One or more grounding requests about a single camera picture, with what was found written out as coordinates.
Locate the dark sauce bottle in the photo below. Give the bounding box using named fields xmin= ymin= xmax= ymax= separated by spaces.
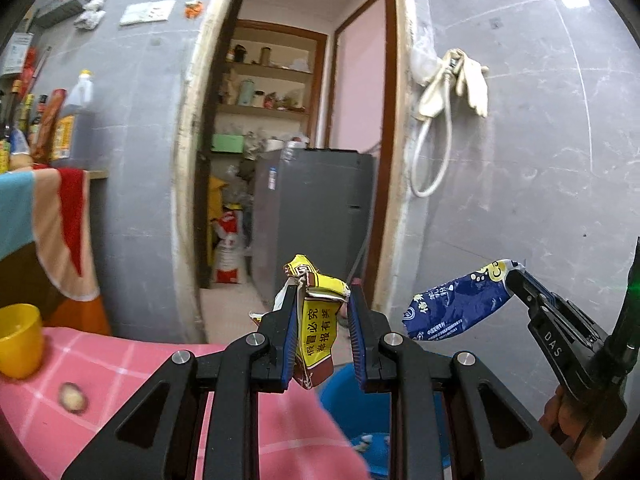
xmin=27 ymin=94 xmax=49 ymax=146

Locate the blue brown striped cloth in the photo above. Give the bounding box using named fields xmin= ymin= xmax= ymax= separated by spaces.
xmin=0 ymin=167 xmax=112 ymax=336

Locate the door frame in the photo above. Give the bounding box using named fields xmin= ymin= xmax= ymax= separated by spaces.
xmin=170 ymin=0 xmax=426 ymax=343

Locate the large oil bottle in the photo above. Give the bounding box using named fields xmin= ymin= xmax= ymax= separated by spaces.
xmin=50 ymin=70 xmax=96 ymax=161

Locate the pink plaid tablecloth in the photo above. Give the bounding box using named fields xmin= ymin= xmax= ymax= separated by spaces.
xmin=0 ymin=327 xmax=371 ymax=480

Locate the white wall socket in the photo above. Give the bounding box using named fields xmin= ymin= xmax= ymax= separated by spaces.
xmin=148 ymin=0 xmax=177 ymax=23

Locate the yellow bowl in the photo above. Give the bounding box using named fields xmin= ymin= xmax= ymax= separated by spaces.
xmin=0 ymin=304 xmax=45 ymax=380

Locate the orange snack packet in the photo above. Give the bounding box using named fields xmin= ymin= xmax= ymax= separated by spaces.
xmin=32 ymin=89 xmax=67 ymax=165

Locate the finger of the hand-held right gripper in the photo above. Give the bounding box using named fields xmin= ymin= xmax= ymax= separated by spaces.
xmin=515 ymin=269 xmax=608 ymax=356
xmin=506 ymin=280 xmax=601 ymax=401

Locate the yellow brown wrapper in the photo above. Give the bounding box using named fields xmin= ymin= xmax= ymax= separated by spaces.
xmin=250 ymin=254 xmax=351 ymax=391

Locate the red white sack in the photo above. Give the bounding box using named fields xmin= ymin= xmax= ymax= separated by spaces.
xmin=212 ymin=210 xmax=246 ymax=286

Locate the yellow bag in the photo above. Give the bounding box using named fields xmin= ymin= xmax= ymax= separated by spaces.
xmin=207 ymin=175 xmax=228 ymax=231

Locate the dark brown door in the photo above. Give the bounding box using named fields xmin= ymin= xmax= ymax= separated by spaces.
xmin=195 ymin=0 xmax=241 ymax=291

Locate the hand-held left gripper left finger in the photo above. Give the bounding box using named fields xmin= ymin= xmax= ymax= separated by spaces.
xmin=62 ymin=284 xmax=302 ymax=480

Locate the green box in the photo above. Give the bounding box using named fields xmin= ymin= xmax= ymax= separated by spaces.
xmin=211 ymin=134 xmax=245 ymax=153

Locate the wire wall rack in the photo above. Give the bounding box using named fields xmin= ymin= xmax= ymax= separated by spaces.
xmin=35 ymin=0 xmax=86 ymax=28

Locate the clear plastic bag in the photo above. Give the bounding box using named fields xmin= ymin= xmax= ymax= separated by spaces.
xmin=410 ymin=35 xmax=441 ymax=86

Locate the grey washing machine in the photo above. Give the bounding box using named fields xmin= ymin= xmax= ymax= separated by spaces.
xmin=251 ymin=147 xmax=376 ymax=306

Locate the blue plastic bucket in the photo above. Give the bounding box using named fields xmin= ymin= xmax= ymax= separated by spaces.
xmin=320 ymin=364 xmax=453 ymax=480

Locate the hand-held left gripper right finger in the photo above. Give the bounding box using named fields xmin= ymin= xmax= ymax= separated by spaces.
xmin=348 ymin=281 xmax=583 ymax=480

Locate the wooden shelf unit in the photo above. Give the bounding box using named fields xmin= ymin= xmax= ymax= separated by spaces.
xmin=215 ymin=20 xmax=328 ymax=121

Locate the white wall switch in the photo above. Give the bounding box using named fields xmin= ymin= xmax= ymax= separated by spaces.
xmin=119 ymin=2 xmax=150 ymax=27

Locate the white hose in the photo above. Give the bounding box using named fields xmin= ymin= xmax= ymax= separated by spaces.
xmin=410 ymin=105 xmax=453 ymax=198

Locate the cream rubber glove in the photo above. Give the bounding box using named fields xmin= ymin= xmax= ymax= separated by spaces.
xmin=452 ymin=52 xmax=490 ymax=118
xmin=417 ymin=49 xmax=458 ymax=122

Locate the crumpled white plastic bag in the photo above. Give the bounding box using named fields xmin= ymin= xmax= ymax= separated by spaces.
xmin=74 ymin=0 xmax=108 ymax=29

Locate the person's right hand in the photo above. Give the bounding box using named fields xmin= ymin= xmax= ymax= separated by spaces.
xmin=540 ymin=395 xmax=618 ymax=480

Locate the white wall box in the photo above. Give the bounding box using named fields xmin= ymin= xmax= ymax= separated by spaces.
xmin=0 ymin=32 xmax=33 ymax=78

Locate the blue printed wrapper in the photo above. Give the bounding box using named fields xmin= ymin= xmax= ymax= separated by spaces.
xmin=402 ymin=258 xmax=526 ymax=343

